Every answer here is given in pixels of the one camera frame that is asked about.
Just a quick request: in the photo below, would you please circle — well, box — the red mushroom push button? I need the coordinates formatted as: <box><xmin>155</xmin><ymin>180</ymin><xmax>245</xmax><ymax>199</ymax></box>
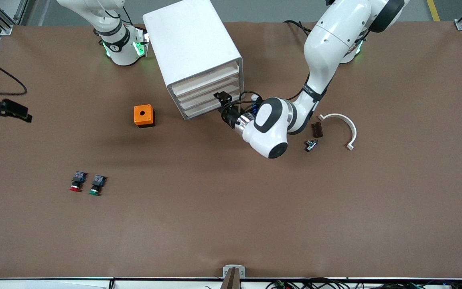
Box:
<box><xmin>69</xmin><ymin>171</ymin><xmax>87</xmax><ymax>192</ymax></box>

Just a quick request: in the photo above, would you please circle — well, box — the white drawer cabinet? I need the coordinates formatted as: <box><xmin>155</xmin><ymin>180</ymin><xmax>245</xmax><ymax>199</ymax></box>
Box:
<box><xmin>142</xmin><ymin>0</ymin><xmax>245</xmax><ymax>121</ymax></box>

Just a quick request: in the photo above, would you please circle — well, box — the orange button box with hole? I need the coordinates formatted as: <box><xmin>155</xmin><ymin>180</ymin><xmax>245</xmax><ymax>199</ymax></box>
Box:
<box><xmin>134</xmin><ymin>104</ymin><xmax>156</xmax><ymax>128</ymax></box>

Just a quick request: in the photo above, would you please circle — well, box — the green mushroom push button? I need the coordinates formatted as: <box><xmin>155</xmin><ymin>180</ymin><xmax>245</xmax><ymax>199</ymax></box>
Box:
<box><xmin>88</xmin><ymin>175</ymin><xmax>108</xmax><ymax>196</ymax></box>

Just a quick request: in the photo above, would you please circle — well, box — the white base connector plate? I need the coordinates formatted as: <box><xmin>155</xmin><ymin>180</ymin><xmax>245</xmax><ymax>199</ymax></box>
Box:
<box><xmin>134</xmin><ymin>25</ymin><xmax>150</xmax><ymax>57</ymax></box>

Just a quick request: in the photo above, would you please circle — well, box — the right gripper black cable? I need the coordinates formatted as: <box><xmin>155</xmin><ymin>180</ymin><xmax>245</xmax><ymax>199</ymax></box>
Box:
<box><xmin>0</xmin><ymin>51</ymin><xmax>28</xmax><ymax>96</ymax></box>

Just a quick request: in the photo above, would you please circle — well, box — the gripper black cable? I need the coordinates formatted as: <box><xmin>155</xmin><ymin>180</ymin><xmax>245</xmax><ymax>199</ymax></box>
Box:
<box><xmin>0</xmin><ymin>51</ymin><xmax>28</xmax><ymax>96</ymax></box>
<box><xmin>231</xmin><ymin>91</ymin><xmax>263</xmax><ymax>117</ymax></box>

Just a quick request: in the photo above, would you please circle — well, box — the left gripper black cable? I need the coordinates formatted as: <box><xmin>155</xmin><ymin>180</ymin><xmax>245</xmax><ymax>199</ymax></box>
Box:
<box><xmin>231</xmin><ymin>91</ymin><xmax>263</xmax><ymax>117</ymax></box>

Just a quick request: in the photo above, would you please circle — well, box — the black base cable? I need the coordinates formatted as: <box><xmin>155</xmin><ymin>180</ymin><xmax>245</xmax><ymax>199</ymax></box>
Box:
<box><xmin>283</xmin><ymin>19</ymin><xmax>312</xmax><ymax>37</ymax></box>

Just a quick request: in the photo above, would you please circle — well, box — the white curved plastic bracket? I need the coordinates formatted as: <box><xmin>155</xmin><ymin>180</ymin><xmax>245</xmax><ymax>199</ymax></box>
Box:
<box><xmin>318</xmin><ymin>113</ymin><xmax>357</xmax><ymax>151</ymax></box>

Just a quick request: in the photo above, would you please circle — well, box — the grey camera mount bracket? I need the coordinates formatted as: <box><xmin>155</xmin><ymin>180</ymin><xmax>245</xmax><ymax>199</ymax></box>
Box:
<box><xmin>223</xmin><ymin>265</ymin><xmax>246</xmax><ymax>289</ymax></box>

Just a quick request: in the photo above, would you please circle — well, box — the black cable bundle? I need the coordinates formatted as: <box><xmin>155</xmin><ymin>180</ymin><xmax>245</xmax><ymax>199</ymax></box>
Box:
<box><xmin>265</xmin><ymin>277</ymin><xmax>462</xmax><ymax>289</ymax></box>

